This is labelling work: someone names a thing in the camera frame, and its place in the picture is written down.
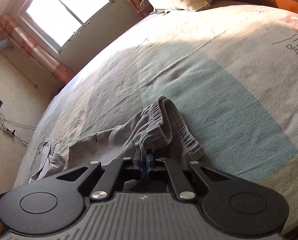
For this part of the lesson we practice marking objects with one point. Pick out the pink striped left curtain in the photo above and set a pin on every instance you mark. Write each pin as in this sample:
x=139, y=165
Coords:
x=30, y=48

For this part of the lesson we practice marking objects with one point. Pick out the grey pyjama trousers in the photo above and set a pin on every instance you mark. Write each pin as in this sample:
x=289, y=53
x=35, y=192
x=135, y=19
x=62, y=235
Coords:
x=158, y=129

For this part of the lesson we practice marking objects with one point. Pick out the window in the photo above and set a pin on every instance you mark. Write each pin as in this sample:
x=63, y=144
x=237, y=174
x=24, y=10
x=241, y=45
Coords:
x=58, y=22

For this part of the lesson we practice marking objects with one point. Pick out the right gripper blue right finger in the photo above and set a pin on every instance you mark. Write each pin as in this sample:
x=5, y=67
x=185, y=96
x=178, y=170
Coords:
x=170, y=173

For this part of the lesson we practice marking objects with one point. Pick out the white power strip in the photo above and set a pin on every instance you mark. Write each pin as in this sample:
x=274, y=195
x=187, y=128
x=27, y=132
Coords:
x=10, y=132

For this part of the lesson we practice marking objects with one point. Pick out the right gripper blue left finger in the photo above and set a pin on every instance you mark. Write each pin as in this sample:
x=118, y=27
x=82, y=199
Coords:
x=114, y=175

